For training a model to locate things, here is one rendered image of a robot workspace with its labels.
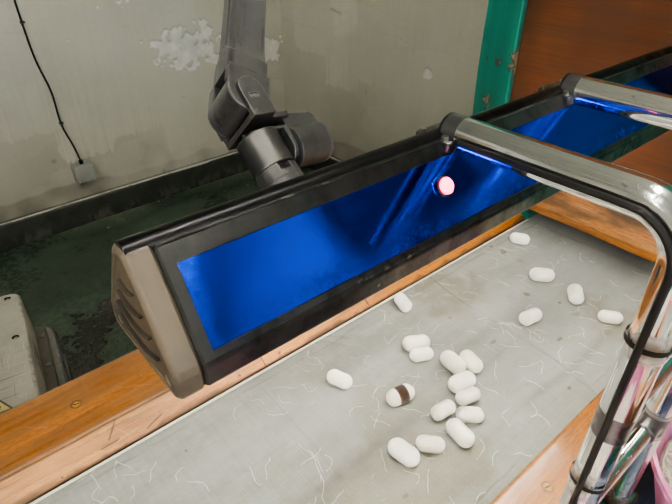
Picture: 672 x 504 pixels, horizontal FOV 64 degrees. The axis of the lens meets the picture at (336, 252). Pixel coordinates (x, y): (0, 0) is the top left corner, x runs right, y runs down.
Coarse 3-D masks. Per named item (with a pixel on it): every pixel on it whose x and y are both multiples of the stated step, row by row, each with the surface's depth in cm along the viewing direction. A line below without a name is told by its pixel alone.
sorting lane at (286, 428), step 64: (512, 256) 89; (576, 256) 89; (384, 320) 76; (448, 320) 76; (512, 320) 76; (576, 320) 76; (256, 384) 66; (320, 384) 66; (384, 384) 66; (512, 384) 66; (576, 384) 66; (128, 448) 58; (192, 448) 58; (256, 448) 58; (320, 448) 58; (384, 448) 58; (448, 448) 58; (512, 448) 58
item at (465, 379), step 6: (462, 372) 65; (468, 372) 65; (450, 378) 64; (456, 378) 64; (462, 378) 64; (468, 378) 64; (474, 378) 64; (450, 384) 64; (456, 384) 63; (462, 384) 64; (468, 384) 64; (474, 384) 65; (450, 390) 64; (456, 390) 64
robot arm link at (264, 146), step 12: (252, 132) 66; (264, 132) 66; (276, 132) 67; (288, 132) 69; (240, 144) 66; (252, 144) 66; (264, 144) 65; (276, 144) 66; (288, 144) 70; (252, 156) 66; (264, 156) 65; (276, 156) 65; (288, 156) 66; (252, 168) 66; (264, 168) 65
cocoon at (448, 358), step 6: (444, 354) 67; (450, 354) 67; (456, 354) 68; (444, 360) 67; (450, 360) 67; (456, 360) 66; (462, 360) 66; (450, 366) 66; (456, 366) 66; (462, 366) 66; (456, 372) 66
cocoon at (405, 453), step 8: (392, 440) 57; (400, 440) 57; (392, 448) 56; (400, 448) 56; (408, 448) 56; (392, 456) 57; (400, 456) 56; (408, 456) 55; (416, 456) 55; (408, 464) 55; (416, 464) 55
